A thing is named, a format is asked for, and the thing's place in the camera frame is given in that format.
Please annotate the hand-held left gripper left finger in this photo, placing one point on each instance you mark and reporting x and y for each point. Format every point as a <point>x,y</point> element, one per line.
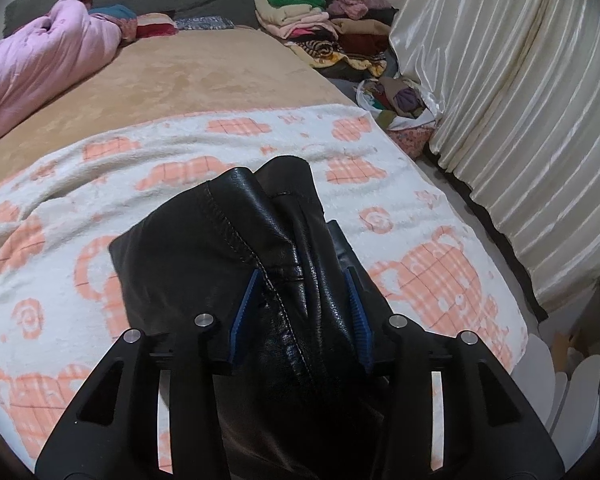
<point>242,320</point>

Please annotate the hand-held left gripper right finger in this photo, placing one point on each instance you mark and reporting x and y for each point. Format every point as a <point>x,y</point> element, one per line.
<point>357,310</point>

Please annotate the black leather jacket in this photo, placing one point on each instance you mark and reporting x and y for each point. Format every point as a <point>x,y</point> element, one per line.
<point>190,260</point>

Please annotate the plastic bag of clothes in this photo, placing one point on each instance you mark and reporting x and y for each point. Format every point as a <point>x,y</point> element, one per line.
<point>405,100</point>

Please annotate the pile of folded clothes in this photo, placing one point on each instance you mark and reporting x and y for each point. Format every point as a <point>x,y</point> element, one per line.
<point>310,20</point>

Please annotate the floral basket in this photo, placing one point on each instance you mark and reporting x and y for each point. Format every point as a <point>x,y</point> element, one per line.
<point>410,137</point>

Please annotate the white scalloped panel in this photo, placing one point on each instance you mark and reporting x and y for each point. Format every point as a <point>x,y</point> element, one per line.
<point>535,365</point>

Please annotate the white orange printed blanket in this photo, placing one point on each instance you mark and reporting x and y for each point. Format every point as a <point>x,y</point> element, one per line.
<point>305,125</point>

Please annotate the cream satin curtain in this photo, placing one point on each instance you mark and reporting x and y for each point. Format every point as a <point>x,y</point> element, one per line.
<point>505,110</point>

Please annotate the blue patterned cloth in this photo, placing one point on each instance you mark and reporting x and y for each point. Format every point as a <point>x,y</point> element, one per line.
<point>202,23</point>

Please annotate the red cloth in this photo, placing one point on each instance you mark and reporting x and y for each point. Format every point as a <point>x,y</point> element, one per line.
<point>155,25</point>

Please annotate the pink quilt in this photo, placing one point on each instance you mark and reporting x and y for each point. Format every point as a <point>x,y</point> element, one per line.
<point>40,60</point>

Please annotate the teal cloth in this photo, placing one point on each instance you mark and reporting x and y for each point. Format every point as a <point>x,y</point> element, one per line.
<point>115,15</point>

